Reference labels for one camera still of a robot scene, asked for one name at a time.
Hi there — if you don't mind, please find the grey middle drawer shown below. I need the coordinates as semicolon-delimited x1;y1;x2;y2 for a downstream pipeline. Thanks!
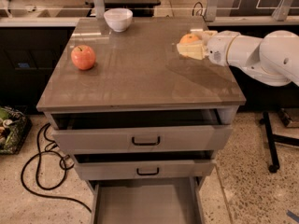
75;151;215;180

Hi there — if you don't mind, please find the red apple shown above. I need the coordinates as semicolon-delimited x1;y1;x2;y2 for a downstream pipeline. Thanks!
71;45;96;70

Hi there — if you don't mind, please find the grey drawer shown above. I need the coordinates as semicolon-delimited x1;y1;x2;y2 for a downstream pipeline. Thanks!
75;151;215;180
91;177;205;224
50;109;234;155

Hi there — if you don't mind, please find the black wheeled stand leg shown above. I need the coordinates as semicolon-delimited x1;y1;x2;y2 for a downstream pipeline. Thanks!
260;112;299;173

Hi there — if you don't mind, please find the black cable on ledge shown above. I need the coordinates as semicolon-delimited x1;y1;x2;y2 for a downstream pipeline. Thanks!
192;1;206;18

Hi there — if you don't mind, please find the white bowl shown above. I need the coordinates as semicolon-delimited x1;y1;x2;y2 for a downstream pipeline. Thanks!
104;8;133;32

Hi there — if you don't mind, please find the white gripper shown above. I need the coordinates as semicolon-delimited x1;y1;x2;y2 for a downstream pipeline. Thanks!
177;30;239;67

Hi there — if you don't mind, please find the grey top drawer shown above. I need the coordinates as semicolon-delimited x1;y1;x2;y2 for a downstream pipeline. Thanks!
50;109;234;155

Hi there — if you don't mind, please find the basket of mixed items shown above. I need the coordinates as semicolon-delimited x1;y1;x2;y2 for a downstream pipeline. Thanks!
0;106;32;155

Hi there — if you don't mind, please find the grey bottom drawer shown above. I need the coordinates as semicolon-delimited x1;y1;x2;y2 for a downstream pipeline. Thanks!
91;177;205;224

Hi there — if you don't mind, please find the grey drawer cabinet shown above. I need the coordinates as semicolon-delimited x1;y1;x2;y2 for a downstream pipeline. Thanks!
36;16;247;224

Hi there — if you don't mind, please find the orange fruit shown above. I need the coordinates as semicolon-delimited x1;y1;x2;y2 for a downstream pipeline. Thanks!
179;34;199;44

